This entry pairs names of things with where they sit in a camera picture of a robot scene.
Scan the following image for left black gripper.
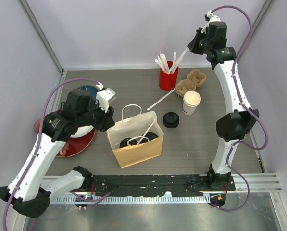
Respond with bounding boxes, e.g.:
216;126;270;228
77;98;115;131

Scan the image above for white straw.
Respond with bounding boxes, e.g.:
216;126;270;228
147;88;175;111
167;47;189;74
137;119;155;145

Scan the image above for white paper cup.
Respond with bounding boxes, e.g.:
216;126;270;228
143;131;159;143
119;137;140;149

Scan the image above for black lid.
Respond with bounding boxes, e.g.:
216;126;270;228
119;137;140;149
143;131;159;143

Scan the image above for brown paper bag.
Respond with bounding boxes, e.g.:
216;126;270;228
107;111;164;168

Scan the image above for stack of black cup lids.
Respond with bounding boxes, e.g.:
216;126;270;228
162;112;180;129

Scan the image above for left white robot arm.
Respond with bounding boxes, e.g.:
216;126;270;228
0;88;116;218

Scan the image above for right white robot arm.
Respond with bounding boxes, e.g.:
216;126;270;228
188;21;259;190

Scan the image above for blue cloth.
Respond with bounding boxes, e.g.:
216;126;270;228
78;85;98;99

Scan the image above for white paper plate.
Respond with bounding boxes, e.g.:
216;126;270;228
71;125;94;138

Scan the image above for red round plate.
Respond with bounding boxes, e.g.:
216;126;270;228
56;129;96;158

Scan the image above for remaining cardboard carrier stack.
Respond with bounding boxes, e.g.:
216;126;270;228
175;69;207;97

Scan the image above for pink plastic cup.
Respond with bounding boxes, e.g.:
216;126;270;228
33;119;41;133

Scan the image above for white wrapped straws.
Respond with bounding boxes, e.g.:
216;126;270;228
155;52;179;74

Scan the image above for red straw holder cup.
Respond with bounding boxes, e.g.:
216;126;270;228
159;68;179;91

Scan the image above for stack of white paper cups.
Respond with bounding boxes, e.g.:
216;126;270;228
183;91;201;115

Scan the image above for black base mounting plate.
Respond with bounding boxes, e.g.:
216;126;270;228
64;173;237;198

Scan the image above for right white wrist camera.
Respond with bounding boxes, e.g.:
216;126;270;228
203;11;221;30

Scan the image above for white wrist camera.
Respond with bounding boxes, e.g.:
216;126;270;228
203;11;221;30
96;82;116;112

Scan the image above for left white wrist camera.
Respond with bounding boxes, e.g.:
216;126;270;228
96;82;116;112

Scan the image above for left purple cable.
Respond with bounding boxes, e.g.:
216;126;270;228
2;78;112;231

